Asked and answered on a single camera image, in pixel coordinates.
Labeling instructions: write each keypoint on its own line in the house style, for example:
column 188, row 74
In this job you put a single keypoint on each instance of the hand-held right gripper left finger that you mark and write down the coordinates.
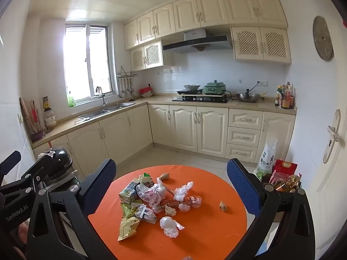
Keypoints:
column 101, row 181

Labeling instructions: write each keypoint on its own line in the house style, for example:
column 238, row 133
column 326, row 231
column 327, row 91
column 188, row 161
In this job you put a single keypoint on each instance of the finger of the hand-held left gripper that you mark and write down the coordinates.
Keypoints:
column 25, row 181
column 10, row 159

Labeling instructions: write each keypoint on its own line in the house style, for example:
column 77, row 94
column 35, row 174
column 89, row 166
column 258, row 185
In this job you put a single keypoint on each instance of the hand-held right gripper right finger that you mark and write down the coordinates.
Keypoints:
column 244, row 187

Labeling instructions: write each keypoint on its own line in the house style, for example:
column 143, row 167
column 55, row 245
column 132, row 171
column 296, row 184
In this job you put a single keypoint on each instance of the colourful drink carton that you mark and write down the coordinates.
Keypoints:
column 127, row 195

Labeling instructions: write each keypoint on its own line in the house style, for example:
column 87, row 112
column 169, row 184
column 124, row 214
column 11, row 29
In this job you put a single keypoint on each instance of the green snack bag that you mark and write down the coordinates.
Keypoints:
column 128, row 226

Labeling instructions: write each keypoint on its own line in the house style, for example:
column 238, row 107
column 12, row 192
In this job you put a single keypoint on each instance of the clear plastic bag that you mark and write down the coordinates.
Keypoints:
column 182, row 191

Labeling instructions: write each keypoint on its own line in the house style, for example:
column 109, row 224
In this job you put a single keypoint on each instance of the person's left hand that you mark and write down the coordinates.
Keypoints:
column 23, row 234

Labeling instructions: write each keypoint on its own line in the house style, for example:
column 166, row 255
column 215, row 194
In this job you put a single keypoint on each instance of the small crumpled paper ball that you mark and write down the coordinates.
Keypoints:
column 223, row 205

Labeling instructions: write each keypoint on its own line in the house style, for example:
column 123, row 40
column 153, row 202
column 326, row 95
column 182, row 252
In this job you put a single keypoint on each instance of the cream cabinet drawer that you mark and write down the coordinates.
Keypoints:
column 244, row 137
column 241, row 153
column 245, row 119

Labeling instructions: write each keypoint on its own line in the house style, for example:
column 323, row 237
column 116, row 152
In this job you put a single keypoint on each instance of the white rice sack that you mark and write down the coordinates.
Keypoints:
column 267, row 157

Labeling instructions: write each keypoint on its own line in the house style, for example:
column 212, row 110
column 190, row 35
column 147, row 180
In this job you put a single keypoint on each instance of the light green packet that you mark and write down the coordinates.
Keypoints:
column 127, row 210

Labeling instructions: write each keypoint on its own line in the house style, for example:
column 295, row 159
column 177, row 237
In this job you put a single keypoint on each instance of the black glossy domed object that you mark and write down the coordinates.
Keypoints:
column 61, row 159

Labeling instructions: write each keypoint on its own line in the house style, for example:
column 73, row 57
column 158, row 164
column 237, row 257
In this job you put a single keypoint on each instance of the chopstick holder with utensils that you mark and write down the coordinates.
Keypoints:
column 36, row 124

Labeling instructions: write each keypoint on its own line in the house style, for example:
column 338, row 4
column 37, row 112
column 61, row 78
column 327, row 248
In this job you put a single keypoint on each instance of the green white snack packet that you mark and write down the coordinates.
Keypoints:
column 146, row 180

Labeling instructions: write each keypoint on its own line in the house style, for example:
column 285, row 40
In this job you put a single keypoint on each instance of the red rice bag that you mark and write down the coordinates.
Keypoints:
column 284, row 168

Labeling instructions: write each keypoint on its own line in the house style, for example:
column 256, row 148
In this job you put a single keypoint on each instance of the crumpled white tissue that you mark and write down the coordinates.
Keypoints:
column 196, row 201

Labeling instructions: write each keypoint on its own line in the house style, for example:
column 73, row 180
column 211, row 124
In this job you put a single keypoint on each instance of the yellow white packet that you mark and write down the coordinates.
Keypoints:
column 142, row 211

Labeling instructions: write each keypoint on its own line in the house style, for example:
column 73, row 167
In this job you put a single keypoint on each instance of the white jar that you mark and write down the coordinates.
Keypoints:
column 50, row 119

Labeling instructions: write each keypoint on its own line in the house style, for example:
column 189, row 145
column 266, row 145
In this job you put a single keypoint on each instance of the orange round table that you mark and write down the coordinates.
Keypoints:
column 206, row 230

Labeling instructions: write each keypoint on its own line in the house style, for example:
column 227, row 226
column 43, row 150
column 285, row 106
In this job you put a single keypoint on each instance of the brown crumpled paper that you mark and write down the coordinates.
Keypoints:
column 164, row 176

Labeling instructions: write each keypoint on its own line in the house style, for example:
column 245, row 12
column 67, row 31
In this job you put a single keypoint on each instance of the bottle with yellow label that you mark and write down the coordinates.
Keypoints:
column 47, row 104

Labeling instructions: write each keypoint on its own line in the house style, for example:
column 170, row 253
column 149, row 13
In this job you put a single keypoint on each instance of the orange sausage wrapper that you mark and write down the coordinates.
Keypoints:
column 173, row 203

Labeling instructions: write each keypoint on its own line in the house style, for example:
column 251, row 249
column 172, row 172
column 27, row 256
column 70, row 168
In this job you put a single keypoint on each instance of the steel kitchen sink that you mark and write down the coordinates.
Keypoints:
column 108, row 109

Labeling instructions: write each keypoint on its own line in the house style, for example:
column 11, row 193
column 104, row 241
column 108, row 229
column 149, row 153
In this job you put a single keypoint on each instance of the crumpled white plastic bag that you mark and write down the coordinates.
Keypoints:
column 168, row 223

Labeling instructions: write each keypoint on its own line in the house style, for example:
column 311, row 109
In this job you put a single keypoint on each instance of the steel faucet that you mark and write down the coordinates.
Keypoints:
column 103, row 100

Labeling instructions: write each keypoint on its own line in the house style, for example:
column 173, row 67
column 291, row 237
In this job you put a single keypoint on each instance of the green dish soap bottle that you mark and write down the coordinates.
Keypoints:
column 71, row 101

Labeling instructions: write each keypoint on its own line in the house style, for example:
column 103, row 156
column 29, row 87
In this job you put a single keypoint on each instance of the cream lower cabinets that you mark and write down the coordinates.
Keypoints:
column 184, row 127

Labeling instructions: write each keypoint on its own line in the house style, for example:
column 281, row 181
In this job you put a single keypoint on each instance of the cream cabinets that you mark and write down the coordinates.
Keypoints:
column 184, row 127
column 211, row 8

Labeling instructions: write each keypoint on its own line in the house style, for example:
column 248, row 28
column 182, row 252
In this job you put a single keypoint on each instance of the steel wok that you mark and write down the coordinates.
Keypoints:
column 248, row 97

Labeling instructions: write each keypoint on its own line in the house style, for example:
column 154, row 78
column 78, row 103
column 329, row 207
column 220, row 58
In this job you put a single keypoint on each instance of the white door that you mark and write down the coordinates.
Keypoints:
column 334, row 195

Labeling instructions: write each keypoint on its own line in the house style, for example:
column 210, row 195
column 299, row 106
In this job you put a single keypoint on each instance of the black gas cooktop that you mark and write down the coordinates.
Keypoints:
column 200, row 100

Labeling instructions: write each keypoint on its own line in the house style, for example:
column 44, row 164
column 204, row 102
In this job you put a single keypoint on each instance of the stack of bowls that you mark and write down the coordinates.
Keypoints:
column 147, row 95

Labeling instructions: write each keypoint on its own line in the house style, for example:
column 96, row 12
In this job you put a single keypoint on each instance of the group of condiment bottles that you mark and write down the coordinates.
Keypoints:
column 284, row 97

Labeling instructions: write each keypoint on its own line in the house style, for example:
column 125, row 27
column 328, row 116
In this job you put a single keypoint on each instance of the hanging steel utensils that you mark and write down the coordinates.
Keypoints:
column 127, row 86

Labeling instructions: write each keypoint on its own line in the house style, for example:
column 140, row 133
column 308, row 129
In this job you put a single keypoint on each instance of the green electric pot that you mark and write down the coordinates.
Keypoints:
column 215, row 87

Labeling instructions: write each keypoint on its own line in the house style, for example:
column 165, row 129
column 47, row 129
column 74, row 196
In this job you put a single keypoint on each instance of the small wok on cooker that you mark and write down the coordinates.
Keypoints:
column 192, row 87

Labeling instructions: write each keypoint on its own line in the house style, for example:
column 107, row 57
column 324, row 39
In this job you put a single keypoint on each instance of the window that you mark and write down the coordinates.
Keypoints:
column 78, row 59

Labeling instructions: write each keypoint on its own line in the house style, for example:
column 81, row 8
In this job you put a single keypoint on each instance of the small lattice door cabinet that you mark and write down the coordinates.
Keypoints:
column 153, row 55

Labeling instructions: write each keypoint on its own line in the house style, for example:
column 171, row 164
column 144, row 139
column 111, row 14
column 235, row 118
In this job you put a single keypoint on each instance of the wide lattice door cabinet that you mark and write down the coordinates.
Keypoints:
column 248, row 43

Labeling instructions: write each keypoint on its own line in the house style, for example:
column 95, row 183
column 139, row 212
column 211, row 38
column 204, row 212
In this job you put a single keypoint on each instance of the range hood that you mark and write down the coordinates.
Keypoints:
column 195, row 42

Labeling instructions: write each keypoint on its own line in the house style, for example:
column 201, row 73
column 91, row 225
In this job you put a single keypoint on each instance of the cream upper cabinets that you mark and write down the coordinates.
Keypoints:
column 211, row 8

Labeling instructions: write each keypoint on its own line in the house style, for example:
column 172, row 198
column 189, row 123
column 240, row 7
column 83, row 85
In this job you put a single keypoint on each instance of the white wall socket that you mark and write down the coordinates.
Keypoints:
column 262, row 83

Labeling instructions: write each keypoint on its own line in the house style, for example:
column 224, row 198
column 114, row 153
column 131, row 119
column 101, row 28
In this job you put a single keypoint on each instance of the wall utensil rack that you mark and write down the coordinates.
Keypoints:
column 127, row 74

